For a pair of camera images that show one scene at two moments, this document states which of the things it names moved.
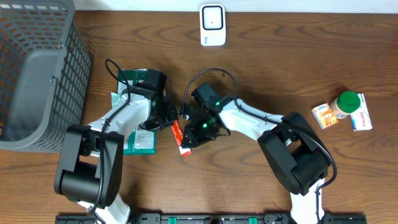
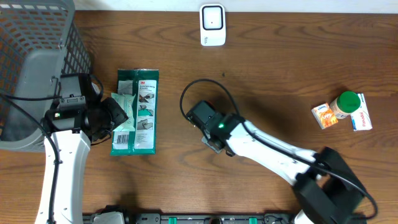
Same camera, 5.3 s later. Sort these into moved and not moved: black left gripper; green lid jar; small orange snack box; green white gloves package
Moved: black left gripper
Not moved: small orange snack box; green white gloves package; green lid jar
